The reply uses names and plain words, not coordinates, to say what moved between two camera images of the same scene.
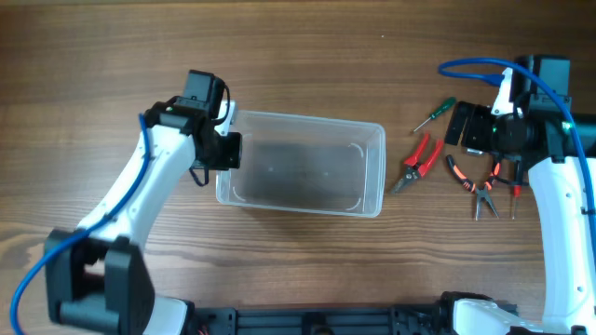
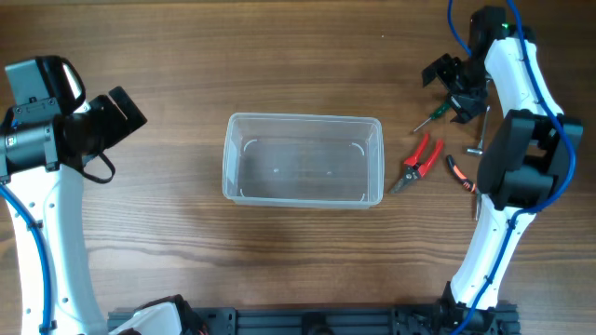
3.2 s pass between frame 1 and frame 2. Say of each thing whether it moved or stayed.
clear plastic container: stayed
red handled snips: stayed
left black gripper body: moved
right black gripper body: moved
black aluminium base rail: stayed
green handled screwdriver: stayed
